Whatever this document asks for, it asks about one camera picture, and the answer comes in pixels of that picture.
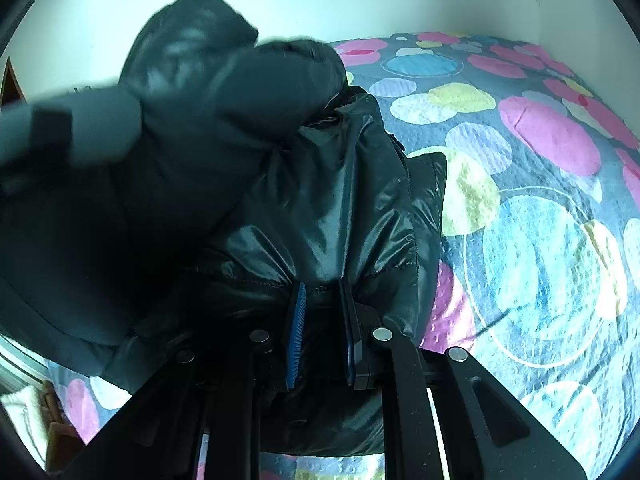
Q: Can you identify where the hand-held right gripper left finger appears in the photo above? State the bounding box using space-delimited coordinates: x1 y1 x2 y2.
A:
47 281 308 480

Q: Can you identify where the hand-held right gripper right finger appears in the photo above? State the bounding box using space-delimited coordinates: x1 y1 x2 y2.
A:
339 280 588 480

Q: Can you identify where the black puffer jacket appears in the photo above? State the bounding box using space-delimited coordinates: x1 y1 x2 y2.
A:
0 0 448 461

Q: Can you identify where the polka dot blanket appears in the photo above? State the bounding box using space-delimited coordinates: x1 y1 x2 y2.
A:
47 32 640 480

